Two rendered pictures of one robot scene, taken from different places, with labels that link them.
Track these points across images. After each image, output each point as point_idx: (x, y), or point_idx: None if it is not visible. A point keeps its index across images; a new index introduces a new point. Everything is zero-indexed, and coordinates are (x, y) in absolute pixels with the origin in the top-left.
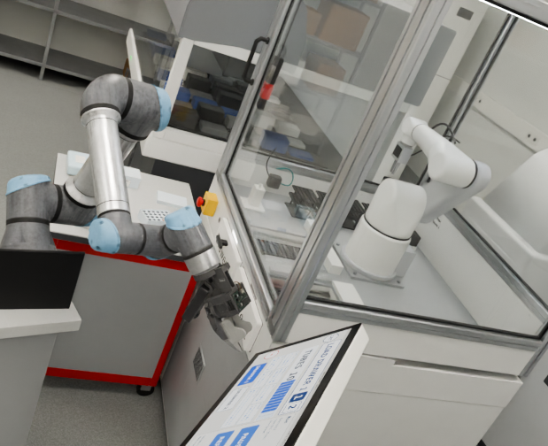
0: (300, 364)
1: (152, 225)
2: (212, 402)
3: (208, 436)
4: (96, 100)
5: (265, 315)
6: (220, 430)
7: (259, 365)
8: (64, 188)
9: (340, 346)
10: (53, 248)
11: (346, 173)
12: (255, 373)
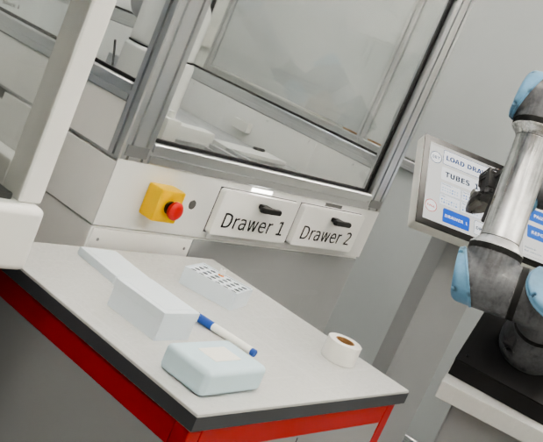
0: (464, 181)
1: None
2: None
3: (527, 243)
4: None
5: (364, 205)
6: (524, 234)
7: (445, 214)
8: (521, 262)
9: (455, 152)
10: None
11: (453, 39)
12: (457, 217)
